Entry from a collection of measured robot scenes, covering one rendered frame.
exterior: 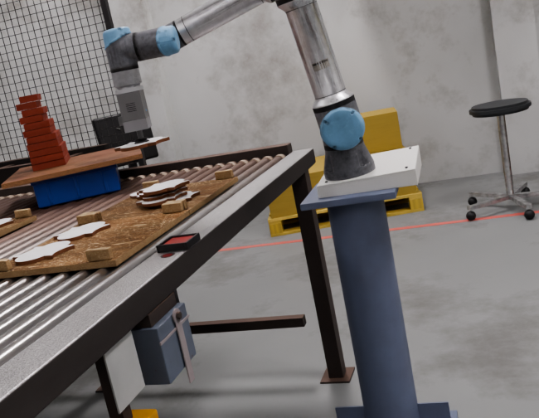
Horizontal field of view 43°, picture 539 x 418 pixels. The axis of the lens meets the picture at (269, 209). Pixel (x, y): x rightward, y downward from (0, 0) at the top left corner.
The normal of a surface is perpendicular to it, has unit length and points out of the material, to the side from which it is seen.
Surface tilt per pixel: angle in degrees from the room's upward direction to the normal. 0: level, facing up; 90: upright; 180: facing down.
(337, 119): 100
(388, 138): 90
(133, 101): 90
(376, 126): 90
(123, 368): 90
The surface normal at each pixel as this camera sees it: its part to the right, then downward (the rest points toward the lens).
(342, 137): 0.01, 0.39
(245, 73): -0.25, 0.25
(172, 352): 0.94, -0.12
